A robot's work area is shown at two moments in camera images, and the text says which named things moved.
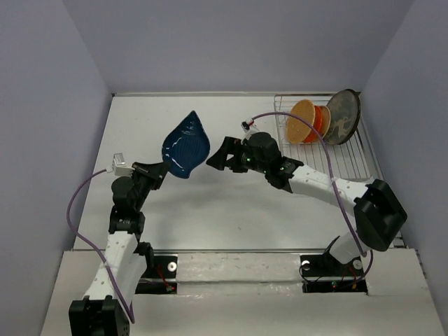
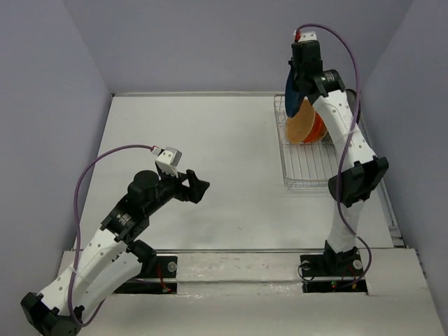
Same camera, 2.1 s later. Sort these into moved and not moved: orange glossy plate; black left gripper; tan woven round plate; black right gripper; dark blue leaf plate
Moved: black right gripper; black left gripper; dark blue leaf plate
Not moved: orange glossy plate; tan woven round plate
